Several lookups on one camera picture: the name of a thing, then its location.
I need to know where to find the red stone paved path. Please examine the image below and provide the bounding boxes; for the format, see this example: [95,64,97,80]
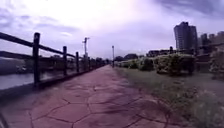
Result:
[0,64,198,128]

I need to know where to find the river water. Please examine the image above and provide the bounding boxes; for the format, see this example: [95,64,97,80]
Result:
[0,68,79,91]

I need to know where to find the lamp pole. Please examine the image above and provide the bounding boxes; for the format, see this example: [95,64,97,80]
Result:
[111,45,116,68]

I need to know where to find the dark wooden railing fence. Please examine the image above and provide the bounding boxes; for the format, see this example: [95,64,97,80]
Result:
[0,31,108,88]

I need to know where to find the distant dark trees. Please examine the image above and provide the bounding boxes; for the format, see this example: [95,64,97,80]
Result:
[113,53,146,62]

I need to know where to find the grass strip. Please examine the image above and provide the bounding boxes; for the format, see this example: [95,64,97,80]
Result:
[113,66,224,128]

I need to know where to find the tall dark building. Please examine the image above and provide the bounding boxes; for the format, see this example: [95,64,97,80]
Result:
[173,21,200,54]

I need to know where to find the row of green bushes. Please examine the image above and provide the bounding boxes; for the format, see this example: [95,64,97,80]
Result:
[113,49,224,76]

